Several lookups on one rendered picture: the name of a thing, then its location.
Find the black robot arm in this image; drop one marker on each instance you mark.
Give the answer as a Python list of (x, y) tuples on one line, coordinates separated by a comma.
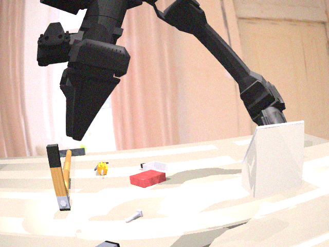
[(261, 98)]

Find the long orange l-shaped rod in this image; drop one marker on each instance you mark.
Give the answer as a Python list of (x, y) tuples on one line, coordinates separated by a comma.
[(108, 244)]

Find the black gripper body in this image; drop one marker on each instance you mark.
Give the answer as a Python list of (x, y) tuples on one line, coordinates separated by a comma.
[(98, 52)]

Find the red rectangular block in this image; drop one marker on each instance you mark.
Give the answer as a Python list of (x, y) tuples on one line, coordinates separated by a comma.
[(148, 178)]

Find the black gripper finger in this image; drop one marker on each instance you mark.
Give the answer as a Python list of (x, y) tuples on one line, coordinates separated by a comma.
[(91, 91), (68, 91)]

